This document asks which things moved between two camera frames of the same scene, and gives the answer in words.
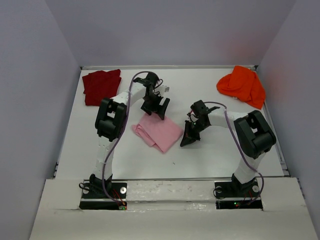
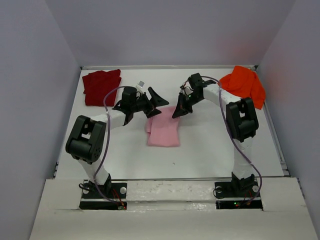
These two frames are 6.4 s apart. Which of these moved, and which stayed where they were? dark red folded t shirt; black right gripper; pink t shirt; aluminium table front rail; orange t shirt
Moved: pink t shirt; black right gripper
Stayed: dark red folded t shirt; aluminium table front rail; orange t shirt
